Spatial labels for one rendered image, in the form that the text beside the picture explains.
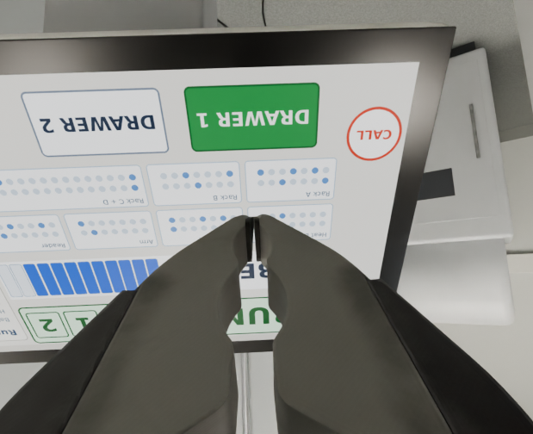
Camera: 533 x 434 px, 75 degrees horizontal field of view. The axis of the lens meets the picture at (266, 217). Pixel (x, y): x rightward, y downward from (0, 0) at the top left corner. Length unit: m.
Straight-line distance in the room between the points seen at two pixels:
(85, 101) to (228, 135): 0.10
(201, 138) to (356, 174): 0.12
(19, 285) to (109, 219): 0.12
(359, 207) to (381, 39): 0.12
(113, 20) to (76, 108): 0.16
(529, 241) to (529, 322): 0.64
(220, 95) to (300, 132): 0.06
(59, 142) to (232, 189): 0.13
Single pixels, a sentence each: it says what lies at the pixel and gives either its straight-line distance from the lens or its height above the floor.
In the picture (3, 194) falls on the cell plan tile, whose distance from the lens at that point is 0.34.
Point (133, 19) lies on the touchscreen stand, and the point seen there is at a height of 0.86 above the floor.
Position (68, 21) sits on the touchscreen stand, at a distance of 0.44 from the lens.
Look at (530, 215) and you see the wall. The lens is 3.53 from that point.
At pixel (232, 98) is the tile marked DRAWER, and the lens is 0.26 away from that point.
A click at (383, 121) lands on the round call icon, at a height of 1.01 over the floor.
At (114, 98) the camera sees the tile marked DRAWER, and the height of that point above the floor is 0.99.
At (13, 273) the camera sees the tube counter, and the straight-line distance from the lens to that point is 0.39.
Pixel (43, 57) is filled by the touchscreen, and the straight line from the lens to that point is 0.29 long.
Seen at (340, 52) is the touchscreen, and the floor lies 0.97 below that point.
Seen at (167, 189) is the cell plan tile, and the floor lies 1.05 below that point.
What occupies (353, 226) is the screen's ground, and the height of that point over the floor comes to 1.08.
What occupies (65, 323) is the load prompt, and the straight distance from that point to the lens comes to 0.41.
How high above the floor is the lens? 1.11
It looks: 9 degrees down
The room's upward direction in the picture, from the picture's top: 178 degrees clockwise
